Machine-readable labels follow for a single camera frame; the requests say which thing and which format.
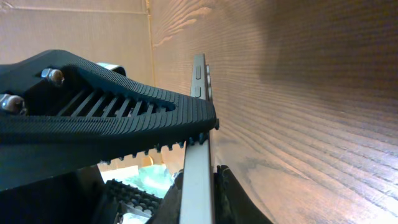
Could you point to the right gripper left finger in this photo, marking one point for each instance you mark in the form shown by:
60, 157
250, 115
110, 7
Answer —
61, 113

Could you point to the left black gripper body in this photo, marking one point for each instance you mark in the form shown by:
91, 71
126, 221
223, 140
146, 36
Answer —
83, 197

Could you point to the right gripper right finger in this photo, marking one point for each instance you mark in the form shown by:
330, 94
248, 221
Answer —
232, 204

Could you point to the Galaxy smartphone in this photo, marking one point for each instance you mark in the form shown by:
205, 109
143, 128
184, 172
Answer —
197, 203

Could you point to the cardboard box panel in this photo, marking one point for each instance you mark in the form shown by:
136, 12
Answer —
110, 31

